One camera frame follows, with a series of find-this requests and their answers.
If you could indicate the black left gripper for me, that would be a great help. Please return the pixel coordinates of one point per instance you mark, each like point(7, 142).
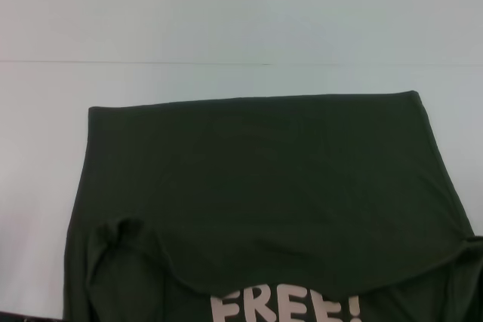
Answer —
point(26, 318)

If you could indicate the dark green shirt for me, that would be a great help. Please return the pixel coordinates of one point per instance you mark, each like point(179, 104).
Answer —
point(264, 194)

